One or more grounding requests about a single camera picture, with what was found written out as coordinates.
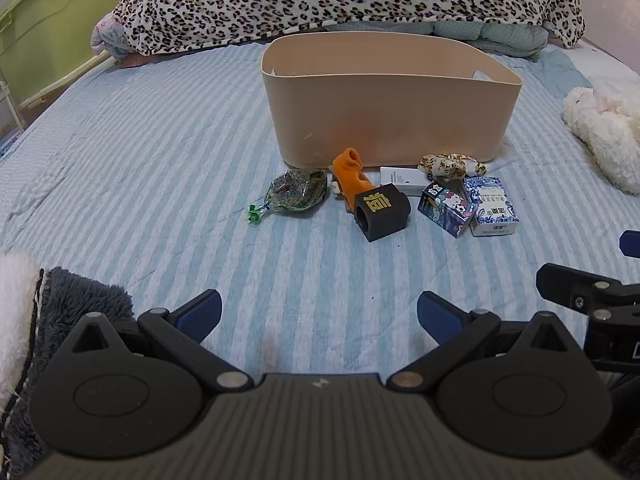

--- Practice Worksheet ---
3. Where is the cream white quilt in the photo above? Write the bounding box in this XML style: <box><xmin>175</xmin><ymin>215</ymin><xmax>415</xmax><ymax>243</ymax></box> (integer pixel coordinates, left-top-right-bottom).
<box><xmin>545</xmin><ymin>42</ymin><xmax>640</xmax><ymax>106</ymax></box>

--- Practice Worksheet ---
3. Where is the green dried herb packet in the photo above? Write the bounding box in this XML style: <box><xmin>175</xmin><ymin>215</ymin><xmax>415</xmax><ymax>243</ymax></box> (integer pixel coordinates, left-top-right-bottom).
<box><xmin>246</xmin><ymin>169</ymin><xmax>328</xmax><ymax>223</ymax></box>

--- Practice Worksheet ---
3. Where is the beige plastic storage basket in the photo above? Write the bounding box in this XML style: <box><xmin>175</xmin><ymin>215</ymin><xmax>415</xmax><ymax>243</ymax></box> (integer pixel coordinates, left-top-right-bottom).
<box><xmin>261</xmin><ymin>31</ymin><xmax>522</xmax><ymax>170</ymax></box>

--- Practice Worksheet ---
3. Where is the grey fluffy clothing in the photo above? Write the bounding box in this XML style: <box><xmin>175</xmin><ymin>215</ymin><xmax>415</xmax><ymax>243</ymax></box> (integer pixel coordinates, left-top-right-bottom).
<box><xmin>0</xmin><ymin>266</ymin><xmax>137</xmax><ymax>480</ymax></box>

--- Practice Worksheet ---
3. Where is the teal quilt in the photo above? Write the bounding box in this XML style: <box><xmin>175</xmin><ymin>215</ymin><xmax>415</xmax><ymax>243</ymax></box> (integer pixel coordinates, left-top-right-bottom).
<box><xmin>320</xmin><ymin>20</ymin><xmax>551</xmax><ymax>62</ymax></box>

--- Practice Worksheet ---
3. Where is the orange sock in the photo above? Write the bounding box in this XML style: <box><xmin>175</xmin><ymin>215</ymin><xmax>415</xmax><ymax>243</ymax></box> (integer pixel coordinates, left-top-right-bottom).
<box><xmin>331</xmin><ymin>147</ymin><xmax>374</xmax><ymax>202</ymax></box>

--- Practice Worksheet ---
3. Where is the blue striped bed sheet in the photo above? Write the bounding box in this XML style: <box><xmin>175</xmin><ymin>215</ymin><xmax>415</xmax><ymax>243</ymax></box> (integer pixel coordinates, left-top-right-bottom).
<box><xmin>0</xmin><ymin>42</ymin><xmax>640</xmax><ymax>401</ymax></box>

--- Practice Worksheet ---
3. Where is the blue and white patterned box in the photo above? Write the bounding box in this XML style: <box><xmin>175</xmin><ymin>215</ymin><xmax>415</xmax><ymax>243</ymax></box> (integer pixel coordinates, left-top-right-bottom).
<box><xmin>462</xmin><ymin>176</ymin><xmax>520</xmax><ymax>238</ymax></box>

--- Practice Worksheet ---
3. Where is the white fluffy cloth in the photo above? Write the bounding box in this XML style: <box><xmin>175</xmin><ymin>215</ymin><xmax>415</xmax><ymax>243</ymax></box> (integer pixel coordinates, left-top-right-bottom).
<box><xmin>0</xmin><ymin>252</ymin><xmax>45</xmax><ymax>411</ymax></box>

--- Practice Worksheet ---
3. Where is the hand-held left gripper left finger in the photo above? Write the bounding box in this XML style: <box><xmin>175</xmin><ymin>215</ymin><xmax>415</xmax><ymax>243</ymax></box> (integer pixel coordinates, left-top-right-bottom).
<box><xmin>70</xmin><ymin>288</ymin><xmax>253</xmax><ymax>393</ymax></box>

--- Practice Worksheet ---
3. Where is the green plastic storage box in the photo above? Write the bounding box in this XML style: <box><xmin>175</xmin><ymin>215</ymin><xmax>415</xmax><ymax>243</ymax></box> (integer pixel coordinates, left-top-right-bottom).
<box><xmin>0</xmin><ymin>0</ymin><xmax>129</xmax><ymax>111</ymax></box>

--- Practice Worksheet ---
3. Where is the small leopard print cloth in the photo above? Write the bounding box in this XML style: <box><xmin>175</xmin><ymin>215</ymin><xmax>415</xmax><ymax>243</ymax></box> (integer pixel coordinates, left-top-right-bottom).
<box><xmin>418</xmin><ymin>152</ymin><xmax>487</xmax><ymax>181</ymax></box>

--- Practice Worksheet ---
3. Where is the white plush toy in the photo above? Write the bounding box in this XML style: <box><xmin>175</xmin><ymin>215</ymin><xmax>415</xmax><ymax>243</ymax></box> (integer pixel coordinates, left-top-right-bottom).
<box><xmin>562</xmin><ymin>86</ymin><xmax>640</xmax><ymax>193</ymax></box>

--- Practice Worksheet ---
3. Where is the black block with gold character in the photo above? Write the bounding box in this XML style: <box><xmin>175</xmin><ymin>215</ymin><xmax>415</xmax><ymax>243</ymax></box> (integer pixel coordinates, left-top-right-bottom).
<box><xmin>354</xmin><ymin>183</ymin><xmax>412</xmax><ymax>243</ymax></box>

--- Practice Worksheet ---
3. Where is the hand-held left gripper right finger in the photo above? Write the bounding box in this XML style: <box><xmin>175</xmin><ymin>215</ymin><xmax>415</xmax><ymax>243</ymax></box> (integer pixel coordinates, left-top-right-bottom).
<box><xmin>387</xmin><ymin>290</ymin><xmax>583</xmax><ymax>392</ymax></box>

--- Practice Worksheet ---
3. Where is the pink floral pillow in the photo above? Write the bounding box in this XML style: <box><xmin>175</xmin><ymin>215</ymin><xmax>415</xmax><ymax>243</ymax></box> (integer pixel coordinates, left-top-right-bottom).
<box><xmin>91</xmin><ymin>12</ymin><xmax>127</xmax><ymax>59</ymax></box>

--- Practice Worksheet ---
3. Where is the dark cartoon print box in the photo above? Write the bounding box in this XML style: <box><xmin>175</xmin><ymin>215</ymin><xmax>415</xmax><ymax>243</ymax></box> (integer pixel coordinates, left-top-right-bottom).
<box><xmin>417</xmin><ymin>181</ymin><xmax>476</xmax><ymax>238</ymax></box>

